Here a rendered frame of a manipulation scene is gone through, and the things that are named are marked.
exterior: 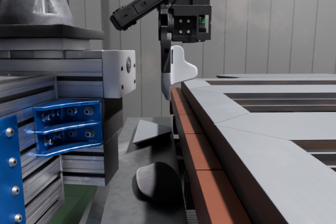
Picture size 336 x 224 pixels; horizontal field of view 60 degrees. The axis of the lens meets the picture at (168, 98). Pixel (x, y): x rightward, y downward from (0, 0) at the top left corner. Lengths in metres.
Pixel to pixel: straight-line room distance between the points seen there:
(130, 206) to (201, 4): 0.41
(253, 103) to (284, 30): 2.07
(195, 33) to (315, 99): 0.57
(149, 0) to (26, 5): 0.25
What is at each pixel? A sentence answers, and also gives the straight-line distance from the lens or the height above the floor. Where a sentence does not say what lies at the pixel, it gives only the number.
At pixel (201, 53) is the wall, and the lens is 2.81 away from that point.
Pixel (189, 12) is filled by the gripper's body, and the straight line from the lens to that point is 0.46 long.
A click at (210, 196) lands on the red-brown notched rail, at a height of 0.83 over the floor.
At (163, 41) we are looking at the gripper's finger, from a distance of 0.44.
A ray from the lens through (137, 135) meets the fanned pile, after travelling 0.95.
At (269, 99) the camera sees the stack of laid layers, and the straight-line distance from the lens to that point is 0.91.
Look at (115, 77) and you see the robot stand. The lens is 0.56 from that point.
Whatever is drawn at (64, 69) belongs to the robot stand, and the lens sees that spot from 0.59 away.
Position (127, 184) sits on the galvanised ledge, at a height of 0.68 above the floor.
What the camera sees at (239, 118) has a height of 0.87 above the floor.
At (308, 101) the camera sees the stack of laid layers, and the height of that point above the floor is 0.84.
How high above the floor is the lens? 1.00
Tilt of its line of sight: 10 degrees down
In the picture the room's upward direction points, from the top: straight up
